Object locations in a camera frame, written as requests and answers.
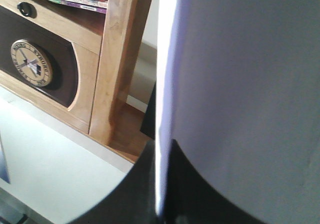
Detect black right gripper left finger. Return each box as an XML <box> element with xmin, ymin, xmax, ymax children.
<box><xmin>71</xmin><ymin>140</ymin><xmax>158</xmax><ymax>224</ymax></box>

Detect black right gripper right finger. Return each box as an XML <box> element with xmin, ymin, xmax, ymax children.
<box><xmin>164</xmin><ymin>139</ymin><xmax>262</xmax><ymax>223</ymax></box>

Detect white paper sheets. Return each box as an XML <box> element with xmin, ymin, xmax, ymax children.
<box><xmin>155</xmin><ymin>0</ymin><xmax>320</xmax><ymax>223</ymax></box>

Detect wooden desk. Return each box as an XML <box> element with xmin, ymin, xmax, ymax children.
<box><xmin>0</xmin><ymin>0</ymin><xmax>152</xmax><ymax>146</ymax></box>

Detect round emblem clock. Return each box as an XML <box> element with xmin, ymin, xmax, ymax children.
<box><xmin>10</xmin><ymin>39</ymin><xmax>53</xmax><ymax>87</ymax></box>

